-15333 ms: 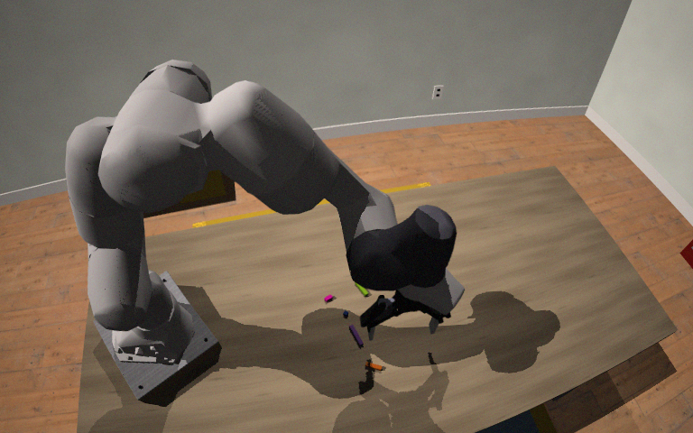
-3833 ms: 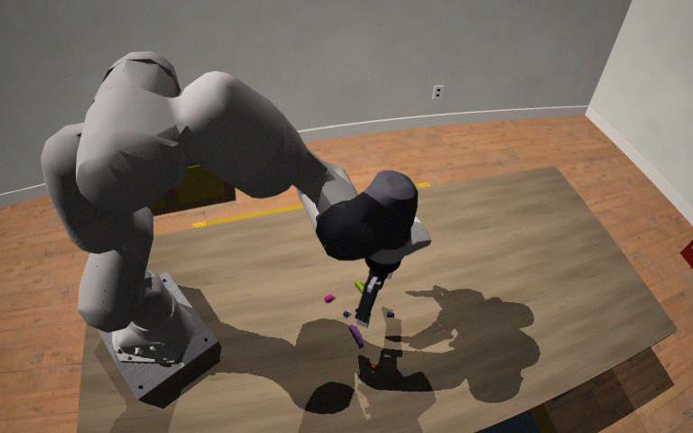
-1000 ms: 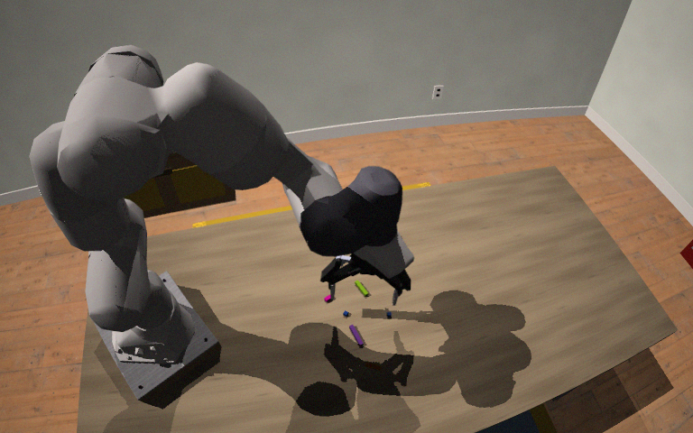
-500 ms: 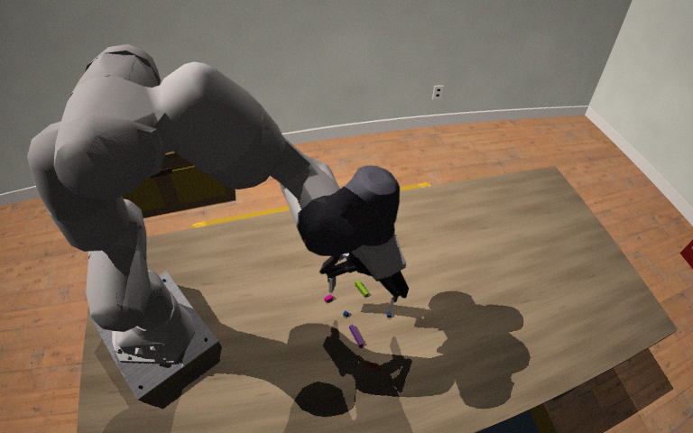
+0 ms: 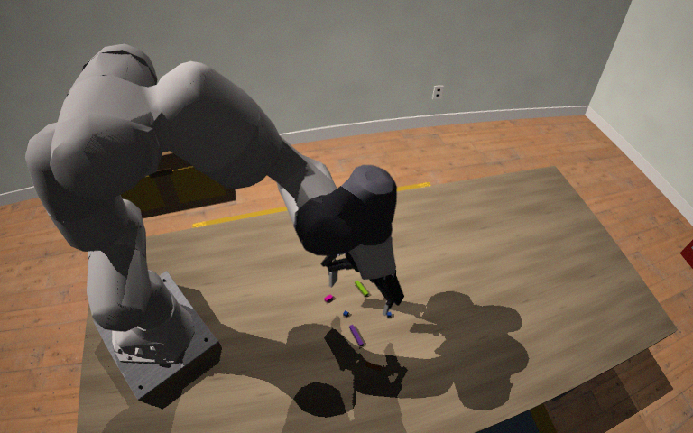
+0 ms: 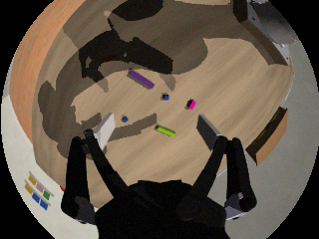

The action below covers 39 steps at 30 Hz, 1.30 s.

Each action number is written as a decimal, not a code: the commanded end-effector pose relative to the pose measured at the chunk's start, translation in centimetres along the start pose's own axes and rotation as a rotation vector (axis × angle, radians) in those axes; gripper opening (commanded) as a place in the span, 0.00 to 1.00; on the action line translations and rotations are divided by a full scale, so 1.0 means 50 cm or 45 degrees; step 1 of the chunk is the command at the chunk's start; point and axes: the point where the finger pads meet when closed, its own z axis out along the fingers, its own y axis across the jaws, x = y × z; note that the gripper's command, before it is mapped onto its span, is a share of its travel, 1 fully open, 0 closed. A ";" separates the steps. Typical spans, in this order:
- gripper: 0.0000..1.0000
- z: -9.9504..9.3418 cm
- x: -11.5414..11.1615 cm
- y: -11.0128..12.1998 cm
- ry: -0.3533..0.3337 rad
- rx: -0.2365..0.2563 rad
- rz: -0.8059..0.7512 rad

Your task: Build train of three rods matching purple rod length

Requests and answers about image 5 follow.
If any orange rod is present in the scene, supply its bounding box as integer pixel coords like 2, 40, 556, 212
365, 362, 382, 371

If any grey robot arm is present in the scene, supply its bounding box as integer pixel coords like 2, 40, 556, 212
24, 44, 397, 364

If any purple rod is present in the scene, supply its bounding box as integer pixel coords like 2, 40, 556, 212
349, 325, 364, 346

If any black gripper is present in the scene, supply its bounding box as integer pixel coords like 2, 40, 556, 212
321, 252, 404, 316

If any lime green rod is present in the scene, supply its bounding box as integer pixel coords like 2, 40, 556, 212
355, 280, 368, 297

